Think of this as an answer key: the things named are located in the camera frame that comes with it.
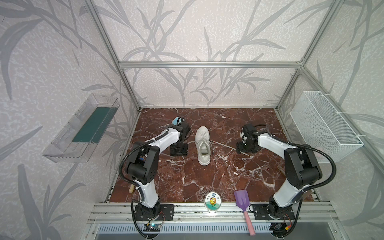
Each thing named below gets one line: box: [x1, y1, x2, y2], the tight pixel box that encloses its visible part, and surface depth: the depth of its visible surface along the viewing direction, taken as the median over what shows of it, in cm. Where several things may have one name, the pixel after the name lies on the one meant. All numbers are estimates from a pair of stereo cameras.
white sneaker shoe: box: [195, 126, 212, 166], surface depth 92 cm
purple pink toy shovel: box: [234, 189, 256, 236], surface depth 78 cm
